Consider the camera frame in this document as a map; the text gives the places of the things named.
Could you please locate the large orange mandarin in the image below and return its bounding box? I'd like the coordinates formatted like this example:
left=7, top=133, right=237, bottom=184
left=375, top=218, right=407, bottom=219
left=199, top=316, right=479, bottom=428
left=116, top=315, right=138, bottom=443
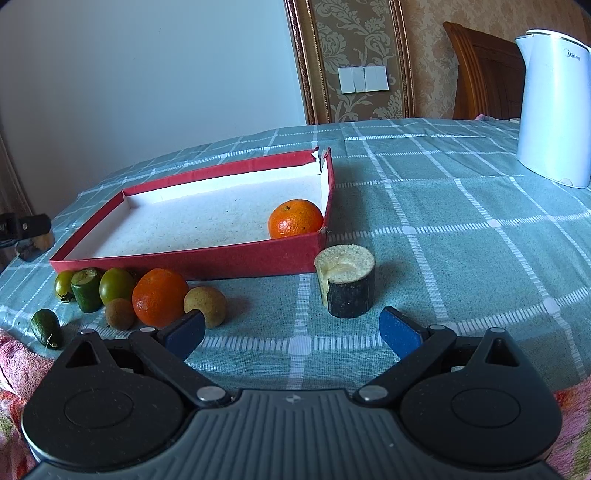
left=132, top=268, right=189, bottom=328

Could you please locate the white wall light switch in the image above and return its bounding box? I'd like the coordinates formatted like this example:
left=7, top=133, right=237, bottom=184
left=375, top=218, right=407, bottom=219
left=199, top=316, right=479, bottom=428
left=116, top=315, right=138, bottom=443
left=338, top=66, right=390, bottom=94

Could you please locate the small green fruit far left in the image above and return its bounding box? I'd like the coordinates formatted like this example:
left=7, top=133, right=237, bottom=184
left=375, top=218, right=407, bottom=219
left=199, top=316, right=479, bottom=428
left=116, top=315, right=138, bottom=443
left=54, top=270, right=75, bottom=303

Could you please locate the white electric kettle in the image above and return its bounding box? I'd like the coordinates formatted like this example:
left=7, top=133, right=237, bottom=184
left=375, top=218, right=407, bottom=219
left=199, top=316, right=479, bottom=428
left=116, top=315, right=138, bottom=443
left=516, top=29, right=590, bottom=189

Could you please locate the orange mandarin in box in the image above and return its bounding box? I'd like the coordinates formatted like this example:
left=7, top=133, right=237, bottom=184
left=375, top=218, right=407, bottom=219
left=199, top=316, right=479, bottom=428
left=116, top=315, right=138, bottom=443
left=267, top=199, right=324, bottom=239

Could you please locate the tan longan fruit large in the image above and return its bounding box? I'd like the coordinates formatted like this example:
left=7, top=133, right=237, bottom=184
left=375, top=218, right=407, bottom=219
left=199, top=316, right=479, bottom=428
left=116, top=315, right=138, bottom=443
left=183, top=286, right=228, bottom=329

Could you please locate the green round fruit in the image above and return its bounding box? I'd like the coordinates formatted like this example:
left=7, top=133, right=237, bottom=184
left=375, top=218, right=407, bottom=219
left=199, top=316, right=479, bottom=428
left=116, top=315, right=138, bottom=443
left=99, top=268, right=135, bottom=305

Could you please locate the pink floral towel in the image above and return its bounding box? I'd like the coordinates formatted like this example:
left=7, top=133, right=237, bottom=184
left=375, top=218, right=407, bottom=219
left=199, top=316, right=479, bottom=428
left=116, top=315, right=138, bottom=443
left=0, top=330, right=53, bottom=479

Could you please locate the dark green small cucumber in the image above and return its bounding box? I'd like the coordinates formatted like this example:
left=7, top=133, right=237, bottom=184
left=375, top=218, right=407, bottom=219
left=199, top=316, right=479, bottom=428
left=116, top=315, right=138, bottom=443
left=30, top=309, right=63, bottom=350

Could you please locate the small brown longan fruit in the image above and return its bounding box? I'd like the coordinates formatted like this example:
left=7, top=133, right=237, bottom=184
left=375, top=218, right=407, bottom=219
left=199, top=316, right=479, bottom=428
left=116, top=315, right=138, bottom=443
left=105, top=298, right=136, bottom=331

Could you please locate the dark sugarcane stub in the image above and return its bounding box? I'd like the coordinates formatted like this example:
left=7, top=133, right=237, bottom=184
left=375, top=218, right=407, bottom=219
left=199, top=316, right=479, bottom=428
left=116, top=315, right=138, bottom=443
left=314, top=244, right=376, bottom=319

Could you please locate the green plaid bedsheet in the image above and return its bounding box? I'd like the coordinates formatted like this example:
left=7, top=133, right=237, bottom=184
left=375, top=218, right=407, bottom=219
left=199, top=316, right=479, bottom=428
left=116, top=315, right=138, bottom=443
left=0, top=117, right=591, bottom=398

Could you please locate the dark cut sugarcane piece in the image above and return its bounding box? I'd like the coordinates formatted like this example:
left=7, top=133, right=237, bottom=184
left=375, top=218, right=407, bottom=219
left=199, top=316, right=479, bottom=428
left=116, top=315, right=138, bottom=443
left=15, top=231, right=55, bottom=262

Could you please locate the green cut cucumber piece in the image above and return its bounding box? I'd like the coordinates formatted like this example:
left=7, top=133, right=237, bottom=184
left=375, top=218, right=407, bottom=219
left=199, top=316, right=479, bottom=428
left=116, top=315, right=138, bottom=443
left=70, top=268, right=103, bottom=313

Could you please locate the gold ornate wall panel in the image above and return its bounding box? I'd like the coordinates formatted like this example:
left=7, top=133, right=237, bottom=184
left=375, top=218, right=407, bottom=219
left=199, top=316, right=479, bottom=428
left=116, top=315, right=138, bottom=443
left=284, top=1, right=416, bottom=125

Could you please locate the red shallow cardboard box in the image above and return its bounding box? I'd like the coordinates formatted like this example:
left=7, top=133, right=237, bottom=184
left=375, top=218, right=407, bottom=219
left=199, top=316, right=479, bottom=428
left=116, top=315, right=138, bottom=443
left=50, top=149, right=335, bottom=280

